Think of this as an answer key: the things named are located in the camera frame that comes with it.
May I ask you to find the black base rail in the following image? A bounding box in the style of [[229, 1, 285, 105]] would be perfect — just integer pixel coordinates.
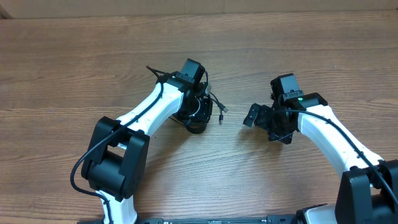
[[136, 214, 302, 224]]

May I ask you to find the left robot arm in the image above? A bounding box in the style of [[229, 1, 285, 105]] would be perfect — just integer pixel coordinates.
[[77, 58, 213, 223]]

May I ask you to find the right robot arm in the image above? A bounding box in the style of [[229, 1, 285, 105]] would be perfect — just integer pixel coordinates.
[[243, 73, 397, 224]]

